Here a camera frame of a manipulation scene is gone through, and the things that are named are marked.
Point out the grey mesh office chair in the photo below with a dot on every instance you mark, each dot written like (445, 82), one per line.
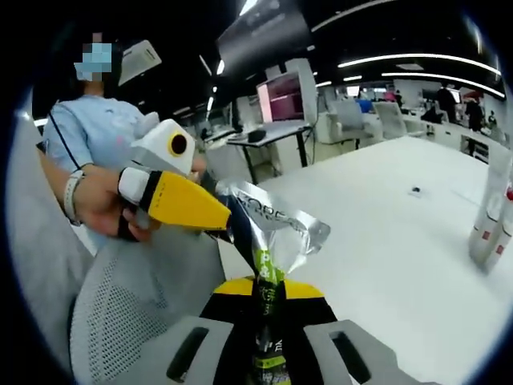
(132, 305)

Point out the person's left hand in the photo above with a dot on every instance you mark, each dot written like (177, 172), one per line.
(100, 200)

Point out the ceiling light strip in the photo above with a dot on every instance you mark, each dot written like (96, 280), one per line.
(421, 56)
(441, 77)

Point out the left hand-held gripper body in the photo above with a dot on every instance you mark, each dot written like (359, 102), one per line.
(160, 148)

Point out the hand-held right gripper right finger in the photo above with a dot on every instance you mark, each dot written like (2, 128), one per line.
(308, 321)

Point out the black hanging screen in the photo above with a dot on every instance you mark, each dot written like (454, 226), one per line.
(264, 36)

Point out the white office chair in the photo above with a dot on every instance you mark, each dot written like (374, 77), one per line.
(350, 120)
(390, 120)

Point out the small black desk device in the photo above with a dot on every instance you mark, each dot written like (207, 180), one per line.
(257, 135)

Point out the purple screen monitor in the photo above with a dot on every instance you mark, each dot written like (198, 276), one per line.
(284, 100)

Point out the blue box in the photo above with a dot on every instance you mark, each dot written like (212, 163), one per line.
(364, 105)

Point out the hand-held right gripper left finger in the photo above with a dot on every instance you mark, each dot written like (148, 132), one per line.
(224, 321)

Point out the green black skincare sachet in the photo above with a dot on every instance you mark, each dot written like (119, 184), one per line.
(276, 224)

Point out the white ceiling air conditioner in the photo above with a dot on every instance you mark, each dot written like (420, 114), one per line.
(140, 60)

